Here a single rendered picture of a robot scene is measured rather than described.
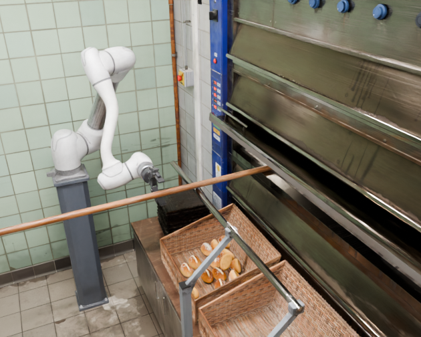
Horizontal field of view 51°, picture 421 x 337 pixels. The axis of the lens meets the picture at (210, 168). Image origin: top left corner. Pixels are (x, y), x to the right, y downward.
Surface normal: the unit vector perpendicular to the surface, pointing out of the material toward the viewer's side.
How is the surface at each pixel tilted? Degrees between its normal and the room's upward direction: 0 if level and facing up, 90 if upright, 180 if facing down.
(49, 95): 90
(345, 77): 70
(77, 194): 90
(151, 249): 0
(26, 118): 90
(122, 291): 0
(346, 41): 90
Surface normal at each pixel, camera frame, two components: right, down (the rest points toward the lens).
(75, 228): 0.40, 0.41
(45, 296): -0.02, -0.89
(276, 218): -0.86, -0.11
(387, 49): -0.91, 0.20
